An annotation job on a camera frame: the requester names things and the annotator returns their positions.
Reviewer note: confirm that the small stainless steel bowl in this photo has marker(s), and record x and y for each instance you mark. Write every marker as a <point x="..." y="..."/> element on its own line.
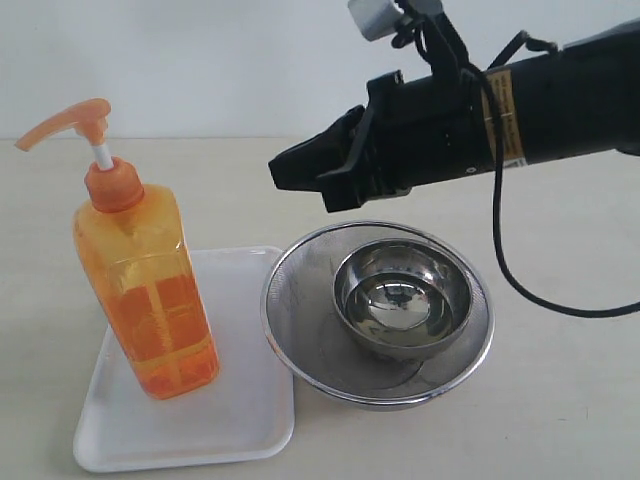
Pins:
<point x="403" y="299"/>

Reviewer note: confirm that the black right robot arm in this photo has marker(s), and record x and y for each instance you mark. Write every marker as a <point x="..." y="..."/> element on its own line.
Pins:
<point x="581" y="99"/>

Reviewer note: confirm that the white rectangular plastic tray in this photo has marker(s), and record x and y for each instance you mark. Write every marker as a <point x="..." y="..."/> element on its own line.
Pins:
<point x="247" y="413"/>

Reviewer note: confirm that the steel mesh colander basket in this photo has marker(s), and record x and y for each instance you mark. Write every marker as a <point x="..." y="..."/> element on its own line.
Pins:
<point x="303" y="329"/>

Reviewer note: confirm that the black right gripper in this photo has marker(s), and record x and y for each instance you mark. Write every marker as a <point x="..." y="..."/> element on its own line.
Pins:
<point x="419" y="133"/>

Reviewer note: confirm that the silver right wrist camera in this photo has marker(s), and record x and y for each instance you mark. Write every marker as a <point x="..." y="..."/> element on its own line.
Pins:
<point x="376" y="19"/>

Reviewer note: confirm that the orange pump soap bottle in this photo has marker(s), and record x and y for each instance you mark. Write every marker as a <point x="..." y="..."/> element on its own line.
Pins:
<point x="130" y="240"/>

